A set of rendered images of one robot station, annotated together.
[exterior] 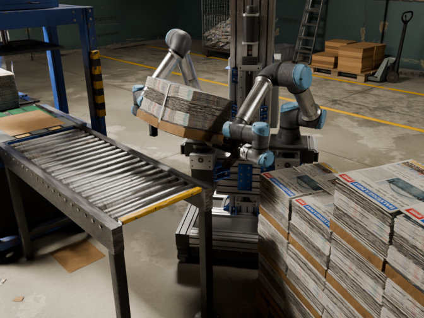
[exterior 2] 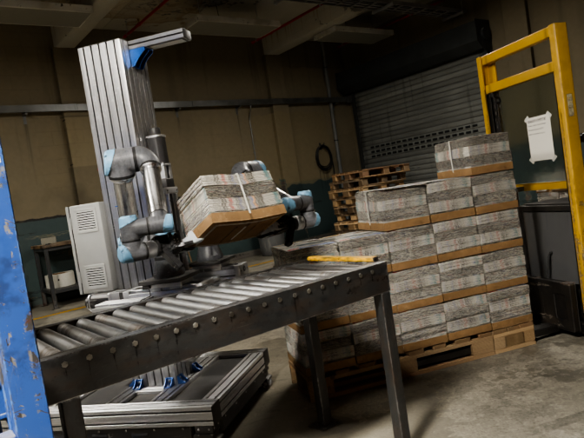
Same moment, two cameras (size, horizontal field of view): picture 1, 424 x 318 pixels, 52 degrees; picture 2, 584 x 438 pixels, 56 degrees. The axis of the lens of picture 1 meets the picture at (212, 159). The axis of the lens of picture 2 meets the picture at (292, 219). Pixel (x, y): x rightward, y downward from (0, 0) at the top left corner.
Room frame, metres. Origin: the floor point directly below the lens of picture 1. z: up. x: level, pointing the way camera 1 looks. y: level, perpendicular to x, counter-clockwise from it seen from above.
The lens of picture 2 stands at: (1.61, 2.63, 1.14)
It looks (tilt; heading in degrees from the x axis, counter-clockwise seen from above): 3 degrees down; 275
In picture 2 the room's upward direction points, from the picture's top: 9 degrees counter-clockwise
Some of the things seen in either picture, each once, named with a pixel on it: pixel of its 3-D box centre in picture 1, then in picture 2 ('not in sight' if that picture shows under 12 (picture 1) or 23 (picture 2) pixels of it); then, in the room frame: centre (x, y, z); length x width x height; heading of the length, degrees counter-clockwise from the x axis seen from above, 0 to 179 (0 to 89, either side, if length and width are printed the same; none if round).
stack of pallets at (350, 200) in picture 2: not in sight; (373, 204); (1.08, -7.47, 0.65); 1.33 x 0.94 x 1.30; 46
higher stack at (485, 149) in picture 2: not in sight; (482, 241); (0.79, -0.88, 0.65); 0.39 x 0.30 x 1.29; 111
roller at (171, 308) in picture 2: (80, 159); (175, 312); (2.25, 0.74, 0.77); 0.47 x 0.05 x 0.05; 132
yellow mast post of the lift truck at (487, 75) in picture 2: not in sight; (501, 182); (0.50, -1.34, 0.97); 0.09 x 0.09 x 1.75; 21
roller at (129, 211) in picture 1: (154, 204); (326, 270); (1.72, 0.26, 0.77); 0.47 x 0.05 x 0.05; 132
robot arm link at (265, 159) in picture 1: (260, 156); (308, 220); (1.80, -0.22, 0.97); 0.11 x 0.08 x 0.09; 43
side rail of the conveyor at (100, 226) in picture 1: (48, 187); (247, 318); (1.98, 0.84, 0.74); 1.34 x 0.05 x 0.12; 42
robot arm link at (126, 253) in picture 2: (140, 110); (132, 252); (2.50, 0.43, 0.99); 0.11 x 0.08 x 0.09; 42
